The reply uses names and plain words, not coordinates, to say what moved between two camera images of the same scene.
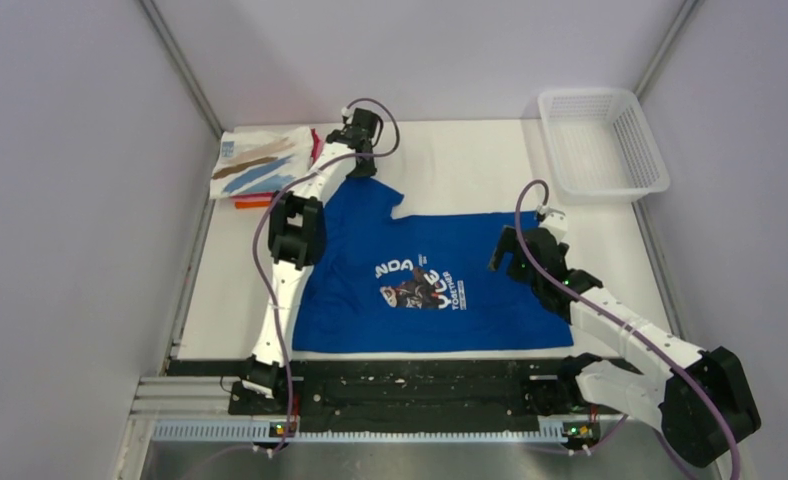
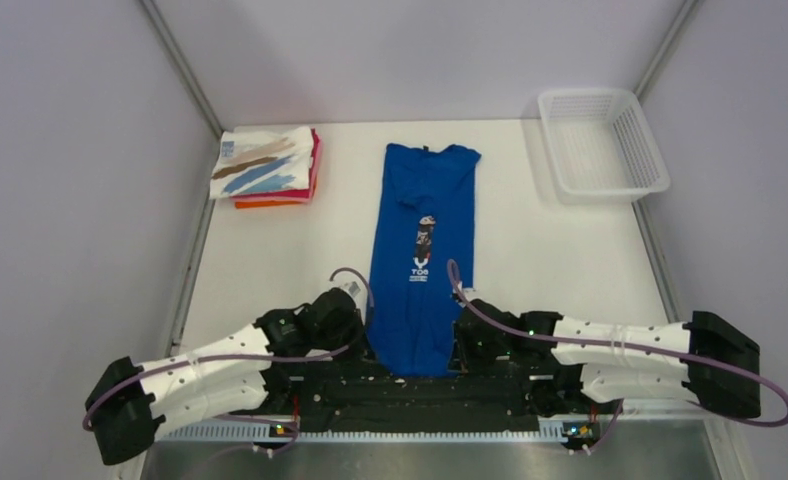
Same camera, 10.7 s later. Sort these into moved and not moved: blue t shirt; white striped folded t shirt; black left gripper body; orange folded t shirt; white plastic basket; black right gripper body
Moved: blue t shirt; black left gripper body; black right gripper body
Not moved: white striped folded t shirt; orange folded t shirt; white plastic basket
